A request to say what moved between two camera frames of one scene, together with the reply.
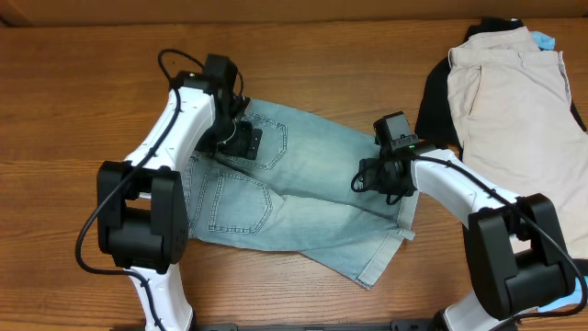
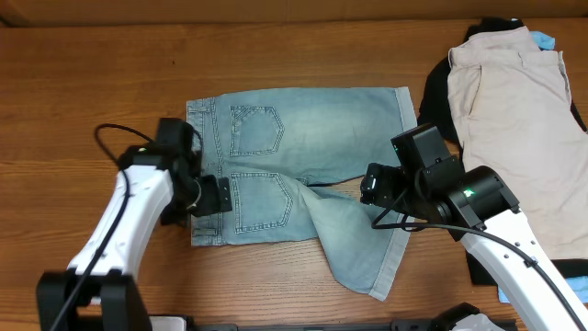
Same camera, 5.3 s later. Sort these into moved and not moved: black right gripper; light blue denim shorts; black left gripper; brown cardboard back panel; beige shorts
Moved: light blue denim shorts; black left gripper; black right gripper
Not moved: brown cardboard back panel; beige shorts
